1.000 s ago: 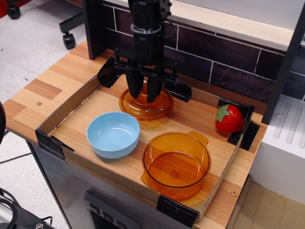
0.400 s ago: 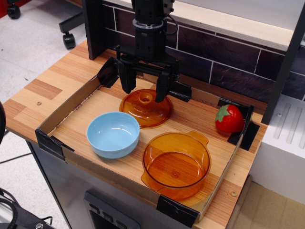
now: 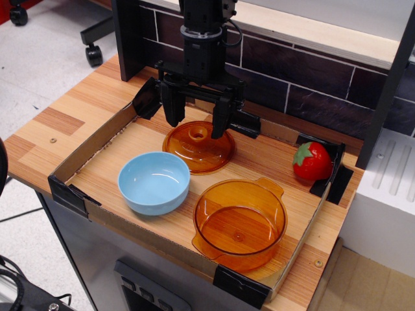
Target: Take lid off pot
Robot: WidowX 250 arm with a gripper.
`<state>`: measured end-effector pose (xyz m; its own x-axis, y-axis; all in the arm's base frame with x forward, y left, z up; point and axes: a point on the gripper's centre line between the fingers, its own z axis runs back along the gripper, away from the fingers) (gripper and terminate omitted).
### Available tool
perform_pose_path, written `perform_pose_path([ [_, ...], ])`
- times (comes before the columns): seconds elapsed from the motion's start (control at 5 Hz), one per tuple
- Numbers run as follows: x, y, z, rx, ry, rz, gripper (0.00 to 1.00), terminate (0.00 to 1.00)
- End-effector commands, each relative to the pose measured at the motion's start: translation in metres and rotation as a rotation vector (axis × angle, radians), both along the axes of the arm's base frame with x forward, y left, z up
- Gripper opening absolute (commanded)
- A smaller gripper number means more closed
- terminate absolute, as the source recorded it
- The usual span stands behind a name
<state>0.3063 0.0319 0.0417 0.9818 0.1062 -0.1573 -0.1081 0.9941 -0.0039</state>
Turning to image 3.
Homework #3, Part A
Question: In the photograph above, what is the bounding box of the black office chair base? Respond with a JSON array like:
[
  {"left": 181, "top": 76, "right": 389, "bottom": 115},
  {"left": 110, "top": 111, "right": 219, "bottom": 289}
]
[{"left": 80, "top": 17, "right": 115, "bottom": 67}]

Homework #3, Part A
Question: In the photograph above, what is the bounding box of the grey oven control panel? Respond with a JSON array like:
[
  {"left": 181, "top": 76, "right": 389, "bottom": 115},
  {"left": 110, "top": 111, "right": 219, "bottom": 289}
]
[{"left": 114, "top": 260, "right": 191, "bottom": 311}]

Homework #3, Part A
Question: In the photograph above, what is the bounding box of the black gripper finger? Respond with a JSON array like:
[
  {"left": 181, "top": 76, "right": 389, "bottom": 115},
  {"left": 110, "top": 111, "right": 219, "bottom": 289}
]
[
  {"left": 160, "top": 82, "right": 185, "bottom": 127},
  {"left": 211, "top": 93, "right": 231, "bottom": 139}
]

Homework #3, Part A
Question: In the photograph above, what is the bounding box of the orange transparent pot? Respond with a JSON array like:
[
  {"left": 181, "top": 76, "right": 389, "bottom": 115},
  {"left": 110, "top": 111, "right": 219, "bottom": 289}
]
[{"left": 192, "top": 178, "right": 288, "bottom": 272}]

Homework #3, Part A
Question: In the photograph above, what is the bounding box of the cardboard fence with black tape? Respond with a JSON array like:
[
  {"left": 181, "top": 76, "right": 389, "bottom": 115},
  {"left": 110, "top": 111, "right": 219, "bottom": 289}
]
[{"left": 47, "top": 76, "right": 355, "bottom": 310}]

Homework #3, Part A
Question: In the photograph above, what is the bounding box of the orange transparent pot lid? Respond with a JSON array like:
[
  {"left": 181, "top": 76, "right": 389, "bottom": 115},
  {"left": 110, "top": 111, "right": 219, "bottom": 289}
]
[{"left": 162, "top": 121, "right": 236, "bottom": 175}]

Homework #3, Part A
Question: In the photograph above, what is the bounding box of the light blue bowl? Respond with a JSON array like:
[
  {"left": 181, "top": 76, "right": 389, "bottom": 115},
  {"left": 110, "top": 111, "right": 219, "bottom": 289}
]
[{"left": 117, "top": 152, "right": 191, "bottom": 216}]

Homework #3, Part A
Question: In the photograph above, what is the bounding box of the red toy strawberry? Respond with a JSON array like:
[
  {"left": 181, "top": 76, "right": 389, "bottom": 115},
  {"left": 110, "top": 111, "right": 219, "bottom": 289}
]
[{"left": 292, "top": 142, "right": 333, "bottom": 181}]

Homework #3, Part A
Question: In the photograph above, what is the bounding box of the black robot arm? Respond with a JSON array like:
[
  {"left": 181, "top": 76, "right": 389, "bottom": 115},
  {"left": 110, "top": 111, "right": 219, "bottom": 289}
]
[{"left": 156, "top": 1, "right": 245, "bottom": 139}]

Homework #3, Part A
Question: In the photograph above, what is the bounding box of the black shelf post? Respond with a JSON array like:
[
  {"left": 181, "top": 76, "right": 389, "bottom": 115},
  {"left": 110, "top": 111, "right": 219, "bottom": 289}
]
[
  {"left": 112, "top": 0, "right": 156, "bottom": 81},
  {"left": 355, "top": 7, "right": 414, "bottom": 170}
]

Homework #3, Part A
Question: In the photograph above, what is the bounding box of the black right shelf post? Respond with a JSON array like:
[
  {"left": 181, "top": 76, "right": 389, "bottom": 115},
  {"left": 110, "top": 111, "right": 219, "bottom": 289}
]
[{"left": 355, "top": 7, "right": 414, "bottom": 170}]

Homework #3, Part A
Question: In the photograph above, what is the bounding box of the black chair caster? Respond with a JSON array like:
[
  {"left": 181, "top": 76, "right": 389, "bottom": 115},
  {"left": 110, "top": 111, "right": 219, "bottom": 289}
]
[{"left": 9, "top": 0, "right": 29, "bottom": 26}]

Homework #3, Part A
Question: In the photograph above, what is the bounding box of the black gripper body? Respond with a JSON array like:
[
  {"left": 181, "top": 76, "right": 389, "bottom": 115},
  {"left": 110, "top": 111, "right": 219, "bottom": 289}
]
[{"left": 156, "top": 25, "right": 246, "bottom": 112}]

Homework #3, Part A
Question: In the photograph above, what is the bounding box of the black left shelf post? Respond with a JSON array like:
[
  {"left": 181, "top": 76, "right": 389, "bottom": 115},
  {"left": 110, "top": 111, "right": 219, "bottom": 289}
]
[{"left": 112, "top": 0, "right": 156, "bottom": 81}]

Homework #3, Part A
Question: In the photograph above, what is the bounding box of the black cable on floor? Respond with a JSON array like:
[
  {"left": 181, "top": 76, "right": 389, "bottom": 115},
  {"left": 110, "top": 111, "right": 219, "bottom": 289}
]
[{"left": 0, "top": 254, "right": 72, "bottom": 307}]

